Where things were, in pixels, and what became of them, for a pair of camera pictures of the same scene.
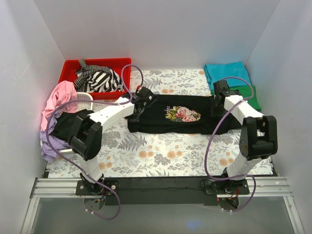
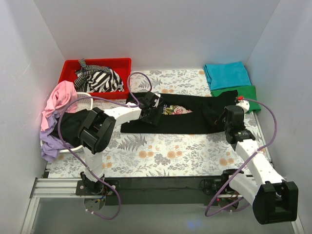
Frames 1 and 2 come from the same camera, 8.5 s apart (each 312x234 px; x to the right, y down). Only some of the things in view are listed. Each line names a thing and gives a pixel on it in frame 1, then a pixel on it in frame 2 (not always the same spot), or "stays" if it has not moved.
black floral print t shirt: x=183 y=114 stays
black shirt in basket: x=63 y=123 stays
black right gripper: x=217 y=107 -> x=222 y=119
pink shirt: x=64 y=99 stays
